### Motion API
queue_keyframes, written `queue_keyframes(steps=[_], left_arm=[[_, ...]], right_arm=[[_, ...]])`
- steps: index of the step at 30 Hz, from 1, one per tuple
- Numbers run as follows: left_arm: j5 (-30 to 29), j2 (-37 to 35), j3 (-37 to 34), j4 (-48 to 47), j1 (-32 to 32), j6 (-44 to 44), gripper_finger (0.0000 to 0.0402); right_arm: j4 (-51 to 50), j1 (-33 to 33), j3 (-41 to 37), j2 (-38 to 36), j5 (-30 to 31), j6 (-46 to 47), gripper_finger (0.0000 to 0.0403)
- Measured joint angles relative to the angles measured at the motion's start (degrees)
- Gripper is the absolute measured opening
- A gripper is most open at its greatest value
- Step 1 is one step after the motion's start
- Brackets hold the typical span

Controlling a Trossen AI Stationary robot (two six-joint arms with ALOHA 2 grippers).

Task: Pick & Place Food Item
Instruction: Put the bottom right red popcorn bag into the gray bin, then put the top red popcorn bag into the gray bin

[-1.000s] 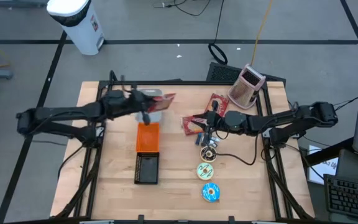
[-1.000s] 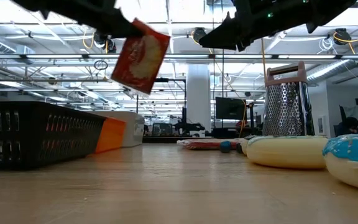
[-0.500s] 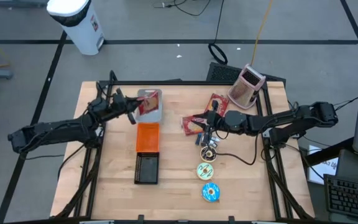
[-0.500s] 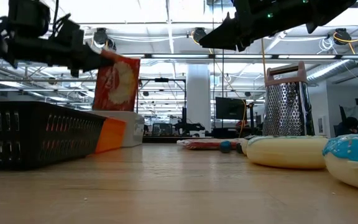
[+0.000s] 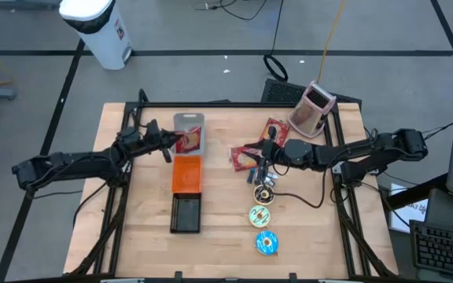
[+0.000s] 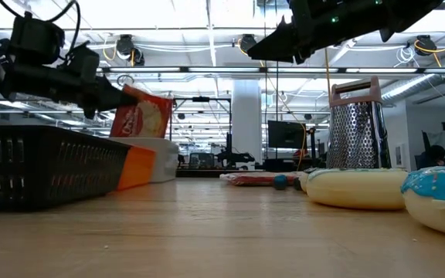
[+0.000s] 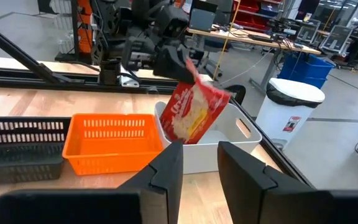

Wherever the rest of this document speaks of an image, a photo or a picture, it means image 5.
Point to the black keyboard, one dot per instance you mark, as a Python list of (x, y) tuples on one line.
[(444, 247)]

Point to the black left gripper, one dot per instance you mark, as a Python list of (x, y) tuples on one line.
[(155, 139)]

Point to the chocolate frosted toy donut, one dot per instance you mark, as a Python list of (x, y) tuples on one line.
[(264, 195)]

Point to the mint frosted toy donut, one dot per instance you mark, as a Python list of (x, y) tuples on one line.
[(259, 216)]

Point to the white translucent plastic bin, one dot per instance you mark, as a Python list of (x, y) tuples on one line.
[(189, 120)]

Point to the black perforated panel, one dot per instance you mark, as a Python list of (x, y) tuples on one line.
[(281, 92)]

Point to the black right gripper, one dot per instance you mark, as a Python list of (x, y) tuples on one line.
[(275, 151)]

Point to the black aluminium table frame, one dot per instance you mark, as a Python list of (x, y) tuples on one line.
[(230, 105)]

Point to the white trash can black liner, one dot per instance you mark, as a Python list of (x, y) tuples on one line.
[(100, 35)]

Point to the white paper sheet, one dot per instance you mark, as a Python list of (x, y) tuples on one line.
[(407, 214)]

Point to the small dark blue ball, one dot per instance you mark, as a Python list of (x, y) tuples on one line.
[(251, 175)]

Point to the blue frosted toy donut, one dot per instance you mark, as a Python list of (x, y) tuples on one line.
[(266, 243)]

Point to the black plastic basket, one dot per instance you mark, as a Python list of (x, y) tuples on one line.
[(187, 214)]

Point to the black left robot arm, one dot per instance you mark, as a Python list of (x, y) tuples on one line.
[(73, 163)]

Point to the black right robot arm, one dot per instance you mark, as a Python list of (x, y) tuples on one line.
[(348, 151)]

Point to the orange plastic basket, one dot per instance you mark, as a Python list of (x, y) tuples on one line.
[(187, 175)]

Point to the red snack packet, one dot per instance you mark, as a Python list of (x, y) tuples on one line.
[(243, 160), (190, 142), (282, 133)]

